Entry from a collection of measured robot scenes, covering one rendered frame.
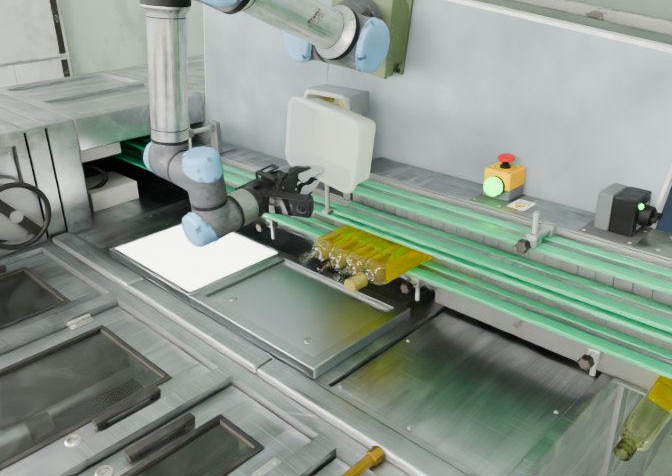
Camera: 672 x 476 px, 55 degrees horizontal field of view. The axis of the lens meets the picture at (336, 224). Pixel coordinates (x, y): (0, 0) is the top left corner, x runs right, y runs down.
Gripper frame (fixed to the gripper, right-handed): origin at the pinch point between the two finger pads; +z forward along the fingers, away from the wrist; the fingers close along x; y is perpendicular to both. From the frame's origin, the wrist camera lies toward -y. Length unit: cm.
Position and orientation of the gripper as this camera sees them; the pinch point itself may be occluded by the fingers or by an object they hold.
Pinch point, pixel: (322, 173)
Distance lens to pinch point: 149.1
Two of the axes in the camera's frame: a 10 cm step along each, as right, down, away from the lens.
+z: 6.9, -4.1, 5.9
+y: -7.2, -3.6, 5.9
